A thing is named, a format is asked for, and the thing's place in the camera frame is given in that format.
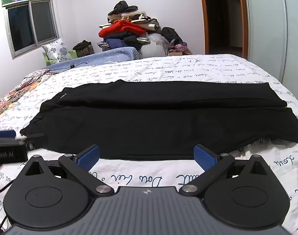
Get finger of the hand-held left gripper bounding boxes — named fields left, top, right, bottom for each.
left=15, top=133, right=46, bottom=151
left=0, top=130, right=16, bottom=139

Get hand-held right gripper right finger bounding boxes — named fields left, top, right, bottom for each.
left=180, top=144, right=271, bottom=198

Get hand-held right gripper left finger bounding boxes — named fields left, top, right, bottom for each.
left=24, top=144, right=114, bottom=198

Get black pants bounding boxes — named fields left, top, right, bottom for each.
left=20, top=80, right=298, bottom=161

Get floral patterned quilt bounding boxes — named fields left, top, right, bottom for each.
left=0, top=69, right=51, bottom=126

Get white script-printed bedsheet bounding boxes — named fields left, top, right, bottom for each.
left=0, top=53, right=298, bottom=235

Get floral pillow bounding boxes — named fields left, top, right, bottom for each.
left=42, top=38, right=73, bottom=65

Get green plastic basket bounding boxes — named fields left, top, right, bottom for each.
left=45, top=50, right=77, bottom=67

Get blue plastic basket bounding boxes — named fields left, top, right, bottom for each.
left=45, top=46, right=141, bottom=70

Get olive bag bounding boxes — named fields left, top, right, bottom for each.
left=73, top=40, right=95, bottom=57

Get cardboard box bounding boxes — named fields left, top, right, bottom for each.
left=168, top=50, right=192, bottom=56

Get sliding window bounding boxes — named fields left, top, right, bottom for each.
left=4, top=0, right=61, bottom=60

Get grey sack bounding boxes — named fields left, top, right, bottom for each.
left=139, top=39, right=169, bottom=60

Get black backpack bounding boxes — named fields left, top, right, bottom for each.
left=161, top=27, right=184, bottom=46

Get red garment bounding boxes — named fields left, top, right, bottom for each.
left=98, top=20, right=147, bottom=38

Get white flower-print wardrobe door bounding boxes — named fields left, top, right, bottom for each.
left=242, top=0, right=298, bottom=99

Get pile of mixed clothes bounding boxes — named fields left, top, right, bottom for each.
left=97, top=0, right=160, bottom=54

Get black cable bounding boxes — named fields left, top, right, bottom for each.
left=0, top=184, right=16, bottom=232

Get wooden door frame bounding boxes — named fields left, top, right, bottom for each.
left=198, top=0, right=249, bottom=60

